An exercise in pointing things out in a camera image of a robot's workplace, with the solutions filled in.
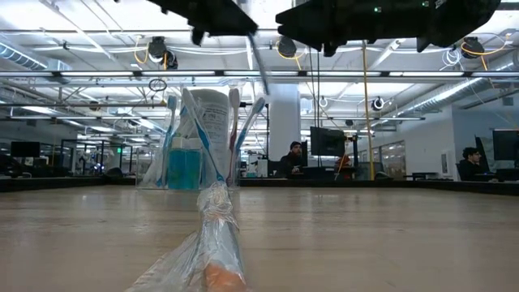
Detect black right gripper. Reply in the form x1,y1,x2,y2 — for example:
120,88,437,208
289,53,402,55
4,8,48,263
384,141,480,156
275,0,439,58

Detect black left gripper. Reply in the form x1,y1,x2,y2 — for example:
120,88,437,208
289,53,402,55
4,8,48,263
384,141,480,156
148,0,260,46

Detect green toothbrush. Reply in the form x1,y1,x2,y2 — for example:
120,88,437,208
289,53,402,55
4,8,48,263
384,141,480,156
234,97,267,157

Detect white building column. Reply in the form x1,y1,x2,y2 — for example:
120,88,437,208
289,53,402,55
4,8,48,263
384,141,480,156
268,83,302,163

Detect white wipes canister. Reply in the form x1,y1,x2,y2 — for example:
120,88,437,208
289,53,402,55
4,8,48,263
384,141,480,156
178,88,231,187

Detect black monitor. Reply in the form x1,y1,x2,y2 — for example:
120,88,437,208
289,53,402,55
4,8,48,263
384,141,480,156
492,128,519,162
310,126,347,157

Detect person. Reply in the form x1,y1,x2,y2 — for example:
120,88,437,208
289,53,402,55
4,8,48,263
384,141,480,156
456,146,494,183
278,140,310,178

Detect clear acrylic organizer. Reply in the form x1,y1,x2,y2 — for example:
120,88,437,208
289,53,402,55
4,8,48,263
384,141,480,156
135,145,241,191

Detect orange toothbrush in clear wrapper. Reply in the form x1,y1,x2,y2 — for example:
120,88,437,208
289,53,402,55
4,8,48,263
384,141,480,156
123,181,249,292

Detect yellow hanging cable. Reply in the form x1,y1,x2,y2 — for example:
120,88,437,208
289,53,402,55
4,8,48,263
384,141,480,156
360,40,376,182

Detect silver ventilation duct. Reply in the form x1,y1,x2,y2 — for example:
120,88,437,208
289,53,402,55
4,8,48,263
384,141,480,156
395,76,519,119

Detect black aluminium table frame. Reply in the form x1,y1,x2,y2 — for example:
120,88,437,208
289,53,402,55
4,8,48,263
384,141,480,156
0,176,519,196

